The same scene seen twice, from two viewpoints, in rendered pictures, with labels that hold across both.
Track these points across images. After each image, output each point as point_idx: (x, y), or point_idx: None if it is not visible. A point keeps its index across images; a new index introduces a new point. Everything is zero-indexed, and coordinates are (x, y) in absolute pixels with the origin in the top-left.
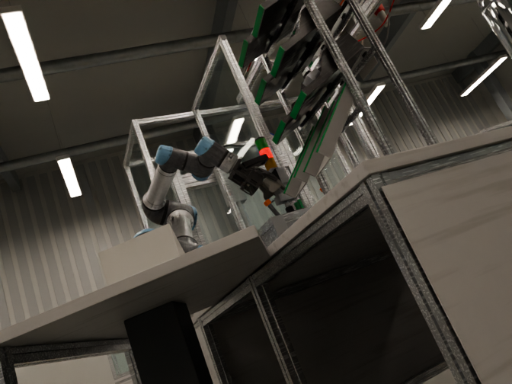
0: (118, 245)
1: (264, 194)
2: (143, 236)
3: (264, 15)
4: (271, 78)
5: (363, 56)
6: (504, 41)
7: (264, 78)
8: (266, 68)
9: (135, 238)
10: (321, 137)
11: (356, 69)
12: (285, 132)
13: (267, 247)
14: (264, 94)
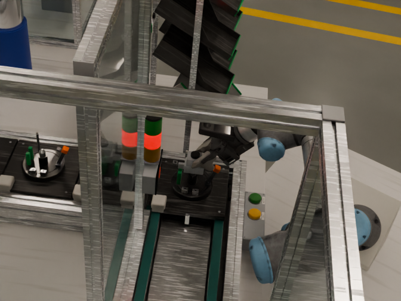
0: (382, 193)
1: (211, 165)
2: (358, 183)
3: None
4: (231, 34)
5: (154, 16)
6: (15, 1)
7: (238, 35)
8: (201, 16)
9: (366, 186)
10: (234, 85)
11: (153, 27)
12: (223, 86)
13: (265, 171)
14: (232, 49)
